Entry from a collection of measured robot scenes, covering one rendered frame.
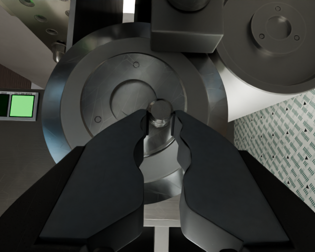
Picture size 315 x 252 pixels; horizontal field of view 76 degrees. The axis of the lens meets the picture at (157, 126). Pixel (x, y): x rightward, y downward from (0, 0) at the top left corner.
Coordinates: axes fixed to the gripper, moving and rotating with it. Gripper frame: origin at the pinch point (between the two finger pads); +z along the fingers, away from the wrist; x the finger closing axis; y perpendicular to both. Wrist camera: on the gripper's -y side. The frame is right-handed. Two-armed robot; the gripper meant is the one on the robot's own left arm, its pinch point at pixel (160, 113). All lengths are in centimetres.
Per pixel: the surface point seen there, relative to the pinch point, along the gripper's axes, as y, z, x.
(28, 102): 16.5, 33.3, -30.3
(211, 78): -0.5, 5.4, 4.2
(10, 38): 42, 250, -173
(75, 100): 1.0, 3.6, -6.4
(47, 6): -3.8, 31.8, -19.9
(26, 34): 35, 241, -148
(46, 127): 2.9, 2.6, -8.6
